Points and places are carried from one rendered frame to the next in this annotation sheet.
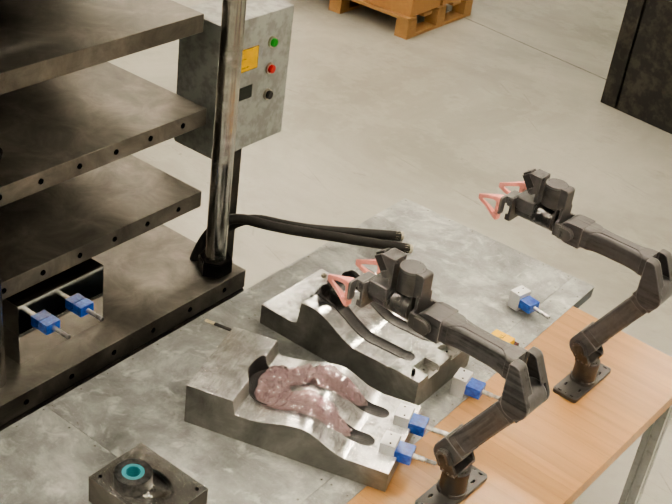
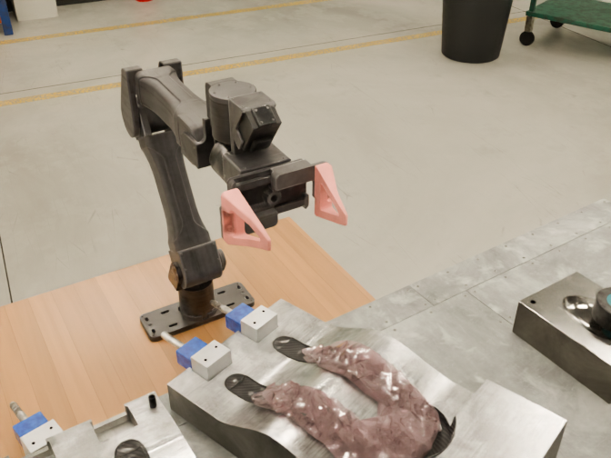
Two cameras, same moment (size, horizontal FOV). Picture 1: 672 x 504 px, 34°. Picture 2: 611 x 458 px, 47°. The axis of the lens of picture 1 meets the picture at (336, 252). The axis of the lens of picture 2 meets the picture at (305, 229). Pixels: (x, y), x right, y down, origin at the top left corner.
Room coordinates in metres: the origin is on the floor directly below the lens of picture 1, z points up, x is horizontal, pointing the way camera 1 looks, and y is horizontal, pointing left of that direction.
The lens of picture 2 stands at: (2.65, 0.23, 1.63)
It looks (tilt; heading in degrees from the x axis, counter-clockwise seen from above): 34 degrees down; 203
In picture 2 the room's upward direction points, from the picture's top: straight up
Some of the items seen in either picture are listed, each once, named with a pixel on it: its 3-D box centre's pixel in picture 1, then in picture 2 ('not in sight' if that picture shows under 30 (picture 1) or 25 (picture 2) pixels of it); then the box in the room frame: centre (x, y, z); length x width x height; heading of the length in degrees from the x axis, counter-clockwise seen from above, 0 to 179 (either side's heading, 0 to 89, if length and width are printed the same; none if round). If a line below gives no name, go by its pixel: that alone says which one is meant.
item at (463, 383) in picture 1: (478, 390); (31, 428); (2.18, -0.41, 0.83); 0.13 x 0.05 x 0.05; 66
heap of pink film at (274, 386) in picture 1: (310, 389); (349, 394); (2.00, 0.01, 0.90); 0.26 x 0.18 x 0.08; 74
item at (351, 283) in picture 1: (348, 283); (315, 204); (2.01, -0.04, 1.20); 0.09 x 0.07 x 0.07; 54
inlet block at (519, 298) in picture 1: (531, 306); not in sight; (2.60, -0.57, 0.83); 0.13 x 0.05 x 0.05; 45
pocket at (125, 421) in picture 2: (425, 371); (115, 431); (2.17, -0.26, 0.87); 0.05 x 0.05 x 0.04; 57
